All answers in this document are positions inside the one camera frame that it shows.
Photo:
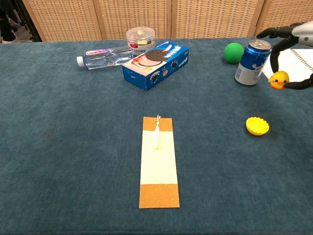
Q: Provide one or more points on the blue and white drink can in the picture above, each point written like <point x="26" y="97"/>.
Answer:
<point x="252" y="63"/>

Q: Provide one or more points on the clear round plastic jar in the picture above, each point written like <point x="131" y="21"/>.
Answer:
<point x="141" y="39"/>

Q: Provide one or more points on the cream bookmark tassel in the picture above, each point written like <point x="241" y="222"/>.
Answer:
<point x="157" y="137"/>

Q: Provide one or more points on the yellow bottle cap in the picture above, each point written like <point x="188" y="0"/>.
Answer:
<point x="256" y="125"/>

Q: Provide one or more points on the small yellow rubber duck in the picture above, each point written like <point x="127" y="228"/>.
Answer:
<point x="278" y="79"/>

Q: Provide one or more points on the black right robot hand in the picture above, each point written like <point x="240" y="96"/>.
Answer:
<point x="286" y="36"/>

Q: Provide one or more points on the clear plastic water bottle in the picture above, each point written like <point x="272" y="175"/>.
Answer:
<point x="102" y="58"/>

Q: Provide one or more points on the teal table cloth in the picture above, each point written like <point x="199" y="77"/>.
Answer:
<point x="73" y="147"/>

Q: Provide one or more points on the white spiral notebook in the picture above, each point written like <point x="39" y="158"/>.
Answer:
<point x="298" y="71"/>

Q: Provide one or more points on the blue cookie box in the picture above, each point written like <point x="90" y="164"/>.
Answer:
<point x="156" y="66"/>

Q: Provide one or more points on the orange and cream bookmark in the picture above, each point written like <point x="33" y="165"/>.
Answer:
<point x="159" y="171"/>

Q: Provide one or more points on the green ball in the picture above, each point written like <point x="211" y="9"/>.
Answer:
<point x="233" y="53"/>

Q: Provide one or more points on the woven rattan folding screen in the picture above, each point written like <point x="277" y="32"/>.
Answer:
<point x="195" y="17"/>

